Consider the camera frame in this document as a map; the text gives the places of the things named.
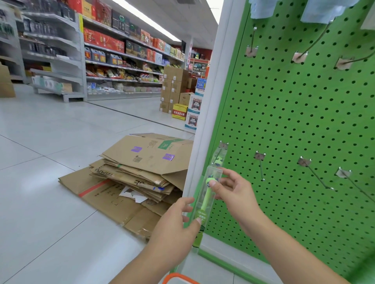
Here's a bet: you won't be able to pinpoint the person's right hand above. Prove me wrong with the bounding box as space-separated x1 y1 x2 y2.
206 168 261 226

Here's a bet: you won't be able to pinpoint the person's left hand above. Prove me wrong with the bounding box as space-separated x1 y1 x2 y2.
145 196 202 270

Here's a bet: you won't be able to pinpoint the clear green kids toothbrush pack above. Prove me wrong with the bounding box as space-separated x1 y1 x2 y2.
190 140 229 229

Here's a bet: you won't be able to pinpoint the white orange shopping basket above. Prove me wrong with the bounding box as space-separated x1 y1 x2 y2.
161 273 200 284

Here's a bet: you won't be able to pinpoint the green pegboard display rack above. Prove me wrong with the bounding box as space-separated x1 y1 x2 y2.
196 0 375 284

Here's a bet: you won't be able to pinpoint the row of blue toothbrush packs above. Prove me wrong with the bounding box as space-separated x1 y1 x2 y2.
249 0 279 20

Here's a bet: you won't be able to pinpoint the row of twin toothbrush packs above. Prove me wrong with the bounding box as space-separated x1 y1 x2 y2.
300 0 359 24

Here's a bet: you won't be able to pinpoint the bundle of green toothbrush packs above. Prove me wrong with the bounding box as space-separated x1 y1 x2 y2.
360 0 375 31

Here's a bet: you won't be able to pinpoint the person's right forearm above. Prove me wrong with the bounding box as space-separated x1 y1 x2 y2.
240 211 346 284

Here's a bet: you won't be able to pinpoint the white endcap shelf unit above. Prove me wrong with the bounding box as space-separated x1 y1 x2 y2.
18 3 89 103

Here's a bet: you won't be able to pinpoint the pile of flattened cardboard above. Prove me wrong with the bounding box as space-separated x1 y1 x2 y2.
59 133 194 241

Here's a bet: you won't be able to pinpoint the white blue carton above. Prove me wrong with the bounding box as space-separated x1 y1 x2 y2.
184 76 206 132

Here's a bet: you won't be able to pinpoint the red yellow carton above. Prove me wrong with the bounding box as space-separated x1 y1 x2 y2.
171 103 188 121

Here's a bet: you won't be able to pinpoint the stack of brown cartons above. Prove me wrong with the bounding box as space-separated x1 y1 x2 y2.
159 64 191 115

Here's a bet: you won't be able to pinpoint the stocked store shelves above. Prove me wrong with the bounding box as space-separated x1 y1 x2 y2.
76 0 185 97

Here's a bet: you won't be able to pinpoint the ceiling light strip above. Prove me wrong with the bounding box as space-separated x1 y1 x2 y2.
111 0 182 43

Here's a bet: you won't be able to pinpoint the brown cardboard boxes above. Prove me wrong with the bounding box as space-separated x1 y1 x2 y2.
0 61 16 98

